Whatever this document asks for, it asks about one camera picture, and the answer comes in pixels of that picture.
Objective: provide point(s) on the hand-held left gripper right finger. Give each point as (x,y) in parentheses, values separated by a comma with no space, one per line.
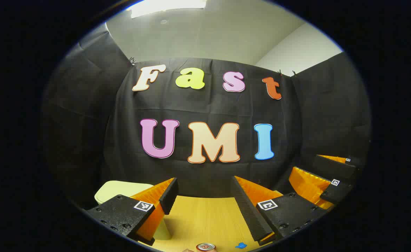
(249,210)

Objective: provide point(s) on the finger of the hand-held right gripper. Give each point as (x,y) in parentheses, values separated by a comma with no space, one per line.
(334,168)
(338,192)

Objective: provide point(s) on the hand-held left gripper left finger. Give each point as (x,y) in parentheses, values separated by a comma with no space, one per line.
(169,196)

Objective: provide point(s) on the blue paper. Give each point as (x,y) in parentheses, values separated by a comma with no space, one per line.
(241,245)

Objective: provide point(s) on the green desktop garbage bin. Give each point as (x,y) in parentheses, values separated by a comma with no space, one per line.
(118,189)

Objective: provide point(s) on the red pop can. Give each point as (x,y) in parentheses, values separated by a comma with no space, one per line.
(205,247)

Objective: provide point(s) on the wooden desktop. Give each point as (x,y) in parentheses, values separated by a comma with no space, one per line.
(205,217)

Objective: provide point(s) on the black backdrop cloth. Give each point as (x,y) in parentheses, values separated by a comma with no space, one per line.
(296,122)

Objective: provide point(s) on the ceiling light panel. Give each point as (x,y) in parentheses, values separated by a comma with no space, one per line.
(167,7)

